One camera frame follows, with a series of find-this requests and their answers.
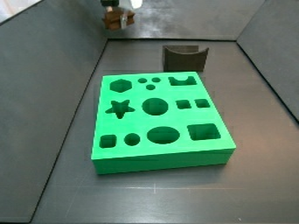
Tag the dark curved cradle fixture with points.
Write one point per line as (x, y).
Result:
(183, 58)

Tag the green foam shape board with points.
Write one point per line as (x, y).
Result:
(157, 123)

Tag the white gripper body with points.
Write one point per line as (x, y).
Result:
(128, 4)

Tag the brown star prism object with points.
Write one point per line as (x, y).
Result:
(112, 19)

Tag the green taped gripper finger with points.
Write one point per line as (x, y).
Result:
(122, 19)

